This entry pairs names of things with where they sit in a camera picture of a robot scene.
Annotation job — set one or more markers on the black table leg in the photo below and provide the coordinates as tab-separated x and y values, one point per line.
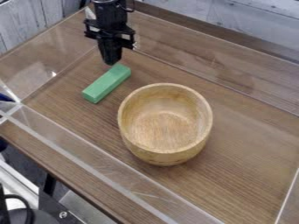
49	184

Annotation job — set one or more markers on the green rectangular block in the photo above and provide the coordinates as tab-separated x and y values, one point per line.
105	83

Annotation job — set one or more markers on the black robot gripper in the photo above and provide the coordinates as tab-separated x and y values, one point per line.
108	29

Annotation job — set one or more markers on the clear acrylic front wall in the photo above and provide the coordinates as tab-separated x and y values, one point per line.
109	184

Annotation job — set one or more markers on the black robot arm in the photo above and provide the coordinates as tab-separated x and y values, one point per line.
108	29

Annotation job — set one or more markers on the brown wooden bowl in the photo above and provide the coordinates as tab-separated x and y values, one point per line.
164	121

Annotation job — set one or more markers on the metal plate with screw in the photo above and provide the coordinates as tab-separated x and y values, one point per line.
52	212

